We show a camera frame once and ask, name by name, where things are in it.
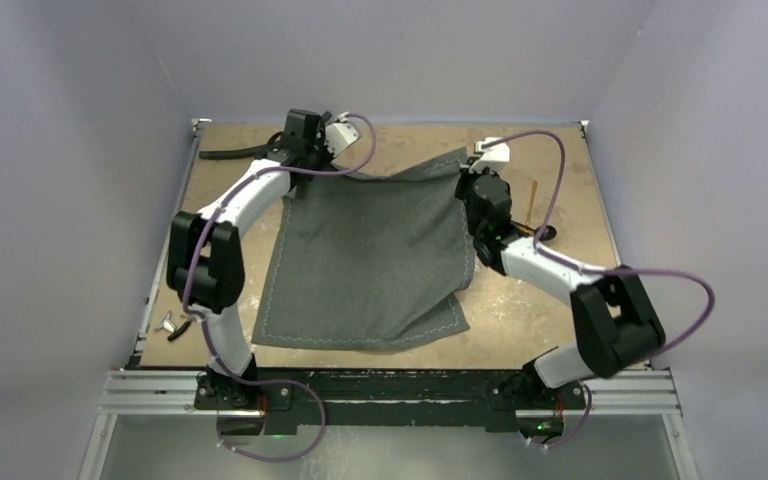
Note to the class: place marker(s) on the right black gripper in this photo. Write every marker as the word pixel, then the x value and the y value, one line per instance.
pixel 465 187

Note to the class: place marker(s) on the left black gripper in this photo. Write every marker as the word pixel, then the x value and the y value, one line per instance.
pixel 327 155

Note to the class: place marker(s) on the grey cloth napkin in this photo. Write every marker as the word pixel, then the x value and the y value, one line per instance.
pixel 365 262

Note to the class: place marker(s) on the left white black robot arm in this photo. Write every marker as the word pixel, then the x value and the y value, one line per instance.
pixel 205 266

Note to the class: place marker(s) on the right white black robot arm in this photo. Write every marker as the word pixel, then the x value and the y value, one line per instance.
pixel 614 320

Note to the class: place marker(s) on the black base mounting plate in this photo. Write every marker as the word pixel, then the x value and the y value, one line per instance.
pixel 388 398

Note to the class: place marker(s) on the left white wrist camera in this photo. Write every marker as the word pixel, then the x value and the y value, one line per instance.
pixel 340 135

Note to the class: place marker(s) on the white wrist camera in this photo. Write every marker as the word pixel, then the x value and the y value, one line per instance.
pixel 490 154
pixel 340 135

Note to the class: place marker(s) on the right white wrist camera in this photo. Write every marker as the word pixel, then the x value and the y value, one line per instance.
pixel 490 154

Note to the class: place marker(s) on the black handled pliers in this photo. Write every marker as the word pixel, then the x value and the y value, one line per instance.
pixel 179 331

